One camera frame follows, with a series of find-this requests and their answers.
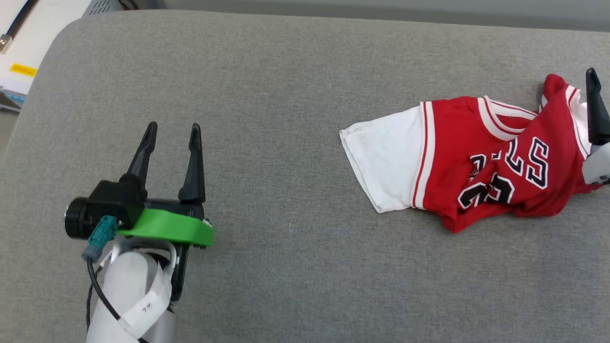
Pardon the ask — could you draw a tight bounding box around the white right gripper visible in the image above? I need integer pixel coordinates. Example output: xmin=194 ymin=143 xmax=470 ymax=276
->
xmin=582 ymin=68 xmax=610 ymax=186

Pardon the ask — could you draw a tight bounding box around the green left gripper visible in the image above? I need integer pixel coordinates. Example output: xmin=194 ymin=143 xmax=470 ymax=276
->
xmin=118 ymin=121 xmax=215 ymax=302

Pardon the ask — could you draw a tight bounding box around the red and white basketball jersey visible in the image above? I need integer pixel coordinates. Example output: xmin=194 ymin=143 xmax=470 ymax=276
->
xmin=339 ymin=73 xmax=603 ymax=234

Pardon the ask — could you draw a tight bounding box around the black left gripper motor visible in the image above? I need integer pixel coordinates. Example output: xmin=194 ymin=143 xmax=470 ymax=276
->
xmin=64 ymin=197 xmax=93 ymax=240

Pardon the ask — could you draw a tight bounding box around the white label tape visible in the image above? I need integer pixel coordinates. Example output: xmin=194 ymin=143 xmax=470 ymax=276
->
xmin=118 ymin=260 xmax=173 ymax=340

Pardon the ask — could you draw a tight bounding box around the yellow warning label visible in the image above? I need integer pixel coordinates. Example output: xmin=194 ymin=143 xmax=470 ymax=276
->
xmin=10 ymin=63 xmax=38 ymax=78

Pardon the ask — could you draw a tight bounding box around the white equipment box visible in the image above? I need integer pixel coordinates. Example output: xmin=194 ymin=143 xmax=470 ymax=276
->
xmin=0 ymin=0 xmax=125 ymax=113

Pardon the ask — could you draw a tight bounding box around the teal left cable connector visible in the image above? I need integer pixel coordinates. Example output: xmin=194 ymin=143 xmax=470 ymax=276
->
xmin=82 ymin=214 xmax=119 ymax=262

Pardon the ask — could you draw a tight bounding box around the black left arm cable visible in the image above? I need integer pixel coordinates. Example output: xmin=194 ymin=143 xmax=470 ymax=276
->
xmin=86 ymin=257 xmax=148 ymax=343

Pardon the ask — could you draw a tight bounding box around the black strap handle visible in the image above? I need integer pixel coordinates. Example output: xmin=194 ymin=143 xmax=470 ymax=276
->
xmin=0 ymin=0 xmax=39 ymax=54

